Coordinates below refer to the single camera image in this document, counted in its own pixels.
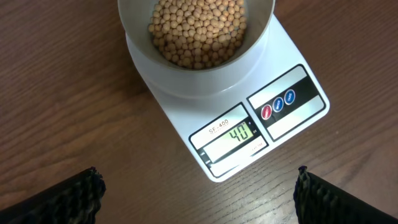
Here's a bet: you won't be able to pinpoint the grey round bowl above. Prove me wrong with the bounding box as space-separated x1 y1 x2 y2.
118 0 275 69

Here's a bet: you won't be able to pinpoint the white digital kitchen scale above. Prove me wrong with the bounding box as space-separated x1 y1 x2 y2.
125 14 331 183

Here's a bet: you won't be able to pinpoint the soybeans in bowl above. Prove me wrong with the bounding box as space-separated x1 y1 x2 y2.
148 0 247 70

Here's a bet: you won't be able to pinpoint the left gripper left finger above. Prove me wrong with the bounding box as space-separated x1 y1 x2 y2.
1 167 106 224

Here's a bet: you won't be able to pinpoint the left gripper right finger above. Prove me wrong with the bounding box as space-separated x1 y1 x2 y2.
293 166 397 224

